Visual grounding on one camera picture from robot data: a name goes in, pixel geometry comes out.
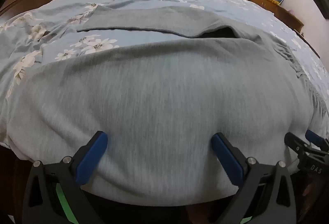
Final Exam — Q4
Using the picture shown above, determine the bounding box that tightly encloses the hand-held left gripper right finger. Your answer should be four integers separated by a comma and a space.
211, 133, 305, 224

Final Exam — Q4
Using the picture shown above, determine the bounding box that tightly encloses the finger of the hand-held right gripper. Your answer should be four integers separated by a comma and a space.
305, 129, 329, 152
284, 132, 310, 156

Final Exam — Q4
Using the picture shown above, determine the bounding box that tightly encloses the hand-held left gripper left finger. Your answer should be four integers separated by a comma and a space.
23, 131, 108, 224

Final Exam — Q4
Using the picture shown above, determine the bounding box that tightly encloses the wooden bed frame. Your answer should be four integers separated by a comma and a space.
295, 30, 320, 57

